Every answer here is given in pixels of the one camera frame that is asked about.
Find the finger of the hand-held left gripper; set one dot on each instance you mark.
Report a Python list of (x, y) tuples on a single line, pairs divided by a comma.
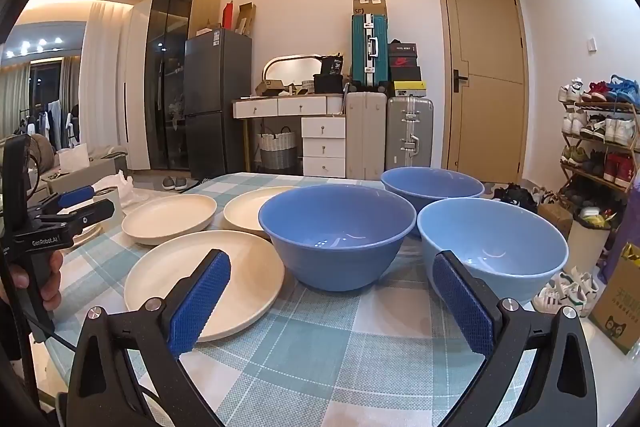
[(77, 195), (95, 213)]

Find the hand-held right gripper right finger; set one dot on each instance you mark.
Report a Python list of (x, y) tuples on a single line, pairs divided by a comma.
[(460, 302)]

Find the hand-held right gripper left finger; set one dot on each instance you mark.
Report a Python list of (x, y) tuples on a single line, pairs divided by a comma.
[(200, 302)]

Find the cream plate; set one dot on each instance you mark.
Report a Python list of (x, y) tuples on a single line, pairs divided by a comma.
[(170, 218), (250, 282), (245, 212)]

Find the light blue bowl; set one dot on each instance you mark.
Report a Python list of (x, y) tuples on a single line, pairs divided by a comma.
[(500, 237)]

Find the dark blue bowl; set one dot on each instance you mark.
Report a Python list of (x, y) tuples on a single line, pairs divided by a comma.
[(337, 252), (430, 187)]

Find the person's left hand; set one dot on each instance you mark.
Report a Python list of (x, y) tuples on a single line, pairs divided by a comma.
[(55, 277)]

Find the white mug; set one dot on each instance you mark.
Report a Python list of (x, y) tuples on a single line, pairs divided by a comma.
[(119, 222)]

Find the grey storage box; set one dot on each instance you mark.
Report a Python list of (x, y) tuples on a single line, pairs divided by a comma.
[(100, 167)]

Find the white paper bag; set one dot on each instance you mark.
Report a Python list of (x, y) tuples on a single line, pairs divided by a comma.
[(72, 159)]

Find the white plastic bag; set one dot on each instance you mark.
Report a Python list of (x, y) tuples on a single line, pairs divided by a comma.
[(122, 187)]

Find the brown sofa cushion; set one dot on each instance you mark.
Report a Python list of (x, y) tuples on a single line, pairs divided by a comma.
[(40, 152)]

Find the grey slipper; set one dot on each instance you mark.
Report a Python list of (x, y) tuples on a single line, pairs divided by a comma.
[(182, 184), (169, 184)]

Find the hanging clothes group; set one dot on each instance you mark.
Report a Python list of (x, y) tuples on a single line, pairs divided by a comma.
[(50, 119)]

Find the white green sneaker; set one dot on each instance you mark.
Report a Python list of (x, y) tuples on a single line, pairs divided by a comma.
[(582, 287), (555, 299)]

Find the white curtain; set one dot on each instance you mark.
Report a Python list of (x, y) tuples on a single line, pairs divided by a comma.
[(100, 82)]

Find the scattered sneakers group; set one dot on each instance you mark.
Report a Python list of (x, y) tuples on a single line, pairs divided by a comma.
[(515, 197)]

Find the glass balcony window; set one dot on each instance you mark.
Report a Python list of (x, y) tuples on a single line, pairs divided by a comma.
[(50, 77)]

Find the small brown cardboard box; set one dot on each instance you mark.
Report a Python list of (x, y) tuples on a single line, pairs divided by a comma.
[(555, 219)]

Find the white wardrobe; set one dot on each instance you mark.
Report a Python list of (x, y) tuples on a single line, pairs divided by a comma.
[(137, 82)]

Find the teal checked tablecloth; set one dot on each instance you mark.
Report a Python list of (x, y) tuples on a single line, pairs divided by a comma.
[(325, 337)]

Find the cream trash bin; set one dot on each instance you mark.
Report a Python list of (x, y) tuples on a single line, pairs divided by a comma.
[(585, 247)]

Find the black glass-door cabinet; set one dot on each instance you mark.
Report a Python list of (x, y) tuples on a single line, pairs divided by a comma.
[(165, 82)]

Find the cat print cardboard box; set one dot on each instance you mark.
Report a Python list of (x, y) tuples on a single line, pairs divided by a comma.
[(615, 307)]

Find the dark grey fridge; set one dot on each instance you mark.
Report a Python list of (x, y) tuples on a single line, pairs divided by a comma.
[(215, 107)]

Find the woven laundry basket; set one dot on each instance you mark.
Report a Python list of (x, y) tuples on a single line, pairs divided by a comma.
[(276, 152)]

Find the silver suitcase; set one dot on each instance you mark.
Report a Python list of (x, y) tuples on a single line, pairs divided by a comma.
[(400, 132)]

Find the purple bag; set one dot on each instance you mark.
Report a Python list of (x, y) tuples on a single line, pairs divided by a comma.
[(627, 227)]

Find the tan wooden door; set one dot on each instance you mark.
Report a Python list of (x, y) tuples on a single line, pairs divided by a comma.
[(485, 117)]

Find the beige suitcase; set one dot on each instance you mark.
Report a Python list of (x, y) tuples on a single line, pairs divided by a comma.
[(365, 137)]

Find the white vanity desk with drawers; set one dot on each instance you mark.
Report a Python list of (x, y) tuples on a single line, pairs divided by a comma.
[(322, 147)]

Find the rows of assorted shoes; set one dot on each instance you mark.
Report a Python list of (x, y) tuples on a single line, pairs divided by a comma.
[(617, 167)]

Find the open flat cardboard box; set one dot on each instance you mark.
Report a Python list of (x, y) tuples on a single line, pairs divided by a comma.
[(267, 88)]

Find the yellow and black shoe box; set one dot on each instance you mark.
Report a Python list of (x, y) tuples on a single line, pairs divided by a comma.
[(410, 89)]

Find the plain black shoe box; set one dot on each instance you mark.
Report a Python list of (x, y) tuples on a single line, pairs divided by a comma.
[(405, 74)]

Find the wooden shoe rack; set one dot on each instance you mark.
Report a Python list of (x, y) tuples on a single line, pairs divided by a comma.
[(600, 106)]

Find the white ribbed basket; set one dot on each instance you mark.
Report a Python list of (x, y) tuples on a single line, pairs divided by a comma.
[(307, 86)]

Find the arched vanity mirror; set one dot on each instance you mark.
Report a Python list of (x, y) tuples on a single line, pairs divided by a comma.
[(292, 72)]

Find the folded cardboard pieces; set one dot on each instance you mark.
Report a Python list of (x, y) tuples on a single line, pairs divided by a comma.
[(245, 19)]

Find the black shoe box white label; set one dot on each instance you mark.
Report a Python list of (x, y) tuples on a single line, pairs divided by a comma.
[(402, 49)]

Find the teal suitcase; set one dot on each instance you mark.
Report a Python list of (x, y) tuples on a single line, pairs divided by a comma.
[(361, 52)]

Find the printed cardboard box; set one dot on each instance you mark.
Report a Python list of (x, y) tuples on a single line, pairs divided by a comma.
[(369, 7)]

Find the white wall switch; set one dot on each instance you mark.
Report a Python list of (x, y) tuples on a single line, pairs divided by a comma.
[(592, 45)]

